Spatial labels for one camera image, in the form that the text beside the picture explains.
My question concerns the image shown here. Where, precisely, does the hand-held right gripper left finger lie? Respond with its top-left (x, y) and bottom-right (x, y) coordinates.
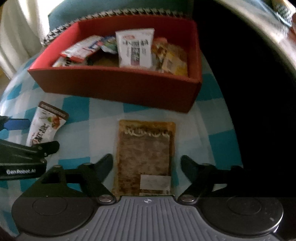
top-left (39, 153), bottom-right (116, 204)

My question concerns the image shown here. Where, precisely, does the long red white snack packet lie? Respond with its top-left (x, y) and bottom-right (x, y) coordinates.
top-left (60, 35), bottom-right (103, 63)

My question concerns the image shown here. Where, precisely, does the yellow snack packet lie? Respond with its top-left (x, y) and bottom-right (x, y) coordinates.
top-left (161, 47), bottom-right (188, 76)

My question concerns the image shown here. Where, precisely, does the blue white checked cloth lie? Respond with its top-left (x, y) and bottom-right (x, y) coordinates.
top-left (0, 50), bottom-right (245, 235)

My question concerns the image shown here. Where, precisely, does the blue sofa cover houndstooth trim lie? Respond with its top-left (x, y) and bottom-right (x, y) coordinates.
top-left (42, 0), bottom-right (195, 46)

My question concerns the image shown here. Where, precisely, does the red cardboard box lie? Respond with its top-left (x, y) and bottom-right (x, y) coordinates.
top-left (28, 17), bottom-right (203, 113)

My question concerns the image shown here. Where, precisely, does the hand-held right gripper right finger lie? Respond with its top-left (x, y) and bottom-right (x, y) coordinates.
top-left (177, 155), bottom-right (252, 204)

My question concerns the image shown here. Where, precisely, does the brown snack packet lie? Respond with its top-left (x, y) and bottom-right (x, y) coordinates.
top-left (112, 119), bottom-right (176, 197)

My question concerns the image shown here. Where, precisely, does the small white snack packet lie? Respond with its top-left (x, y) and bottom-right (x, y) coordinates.
top-left (25, 101), bottom-right (70, 148)

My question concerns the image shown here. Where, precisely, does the white snack packet orange picture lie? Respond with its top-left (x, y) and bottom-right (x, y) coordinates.
top-left (115, 28), bottom-right (155, 68)

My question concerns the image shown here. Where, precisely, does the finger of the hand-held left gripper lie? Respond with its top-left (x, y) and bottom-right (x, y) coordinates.
top-left (0, 138), bottom-right (60, 164)
top-left (0, 116), bottom-right (31, 132)

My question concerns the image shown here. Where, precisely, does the silvery colourful candy packet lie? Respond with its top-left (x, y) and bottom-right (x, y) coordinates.
top-left (101, 35), bottom-right (119, 54)

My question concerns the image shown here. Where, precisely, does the white green wafer packet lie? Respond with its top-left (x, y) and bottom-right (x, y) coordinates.
top-left (52, 57), bottom-right (77, 68)

